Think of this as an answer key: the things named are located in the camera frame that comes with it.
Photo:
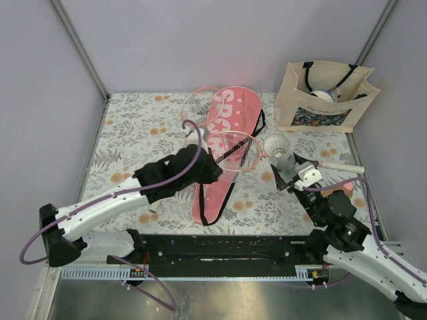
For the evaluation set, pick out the pink racket bag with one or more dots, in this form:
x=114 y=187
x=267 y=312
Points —
x=242 y=112

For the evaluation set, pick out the white shuttlecock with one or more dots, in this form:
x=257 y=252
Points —
x=277 y=145

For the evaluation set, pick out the white shuttlecock tube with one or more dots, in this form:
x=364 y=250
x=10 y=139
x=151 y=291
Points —
x=285 y=165

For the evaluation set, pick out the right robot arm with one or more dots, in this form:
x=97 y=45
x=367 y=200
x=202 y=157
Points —
x=340 y=239

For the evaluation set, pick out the pink racket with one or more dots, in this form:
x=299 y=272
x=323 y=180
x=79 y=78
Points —
x=235 y=150
x=202 y=107

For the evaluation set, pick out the white slotted cable duct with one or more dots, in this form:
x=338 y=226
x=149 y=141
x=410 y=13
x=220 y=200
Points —
x=205 y=271

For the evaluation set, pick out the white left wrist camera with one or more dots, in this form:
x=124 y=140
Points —
x=191 y=137

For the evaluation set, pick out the beige canvas tote bag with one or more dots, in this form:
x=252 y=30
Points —
x=297 y=110

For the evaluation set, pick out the pink racket far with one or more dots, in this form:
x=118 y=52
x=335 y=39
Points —
x=202 y=107

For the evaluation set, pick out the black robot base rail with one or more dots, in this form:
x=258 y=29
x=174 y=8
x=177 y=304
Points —
x=180 y=249

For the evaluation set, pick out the pink capped bottle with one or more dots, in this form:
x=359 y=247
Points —
x=347 y=188

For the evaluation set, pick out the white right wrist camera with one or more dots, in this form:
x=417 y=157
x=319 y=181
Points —
x=308 y=175

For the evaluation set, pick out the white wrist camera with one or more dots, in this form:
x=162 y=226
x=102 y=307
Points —
x=308 y=175
x=191 y=137

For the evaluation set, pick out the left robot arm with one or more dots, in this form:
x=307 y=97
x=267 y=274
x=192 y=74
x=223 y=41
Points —
x=69 y=232

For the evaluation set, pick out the floral table cloth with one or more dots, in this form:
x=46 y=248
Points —
x=141 y=128

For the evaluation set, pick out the pink racket near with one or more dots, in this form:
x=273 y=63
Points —
x=235 y=150

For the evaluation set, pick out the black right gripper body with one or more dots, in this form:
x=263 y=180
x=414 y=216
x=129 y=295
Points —
x=309 y=199

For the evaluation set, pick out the water bottle in tote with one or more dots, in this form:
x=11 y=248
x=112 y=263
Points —
x=331 y=95

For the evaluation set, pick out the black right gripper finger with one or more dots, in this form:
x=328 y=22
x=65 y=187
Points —
x=279 y=181
x=301 y=160

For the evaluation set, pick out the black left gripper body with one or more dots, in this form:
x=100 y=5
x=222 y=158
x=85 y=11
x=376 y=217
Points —
x=207 y=175

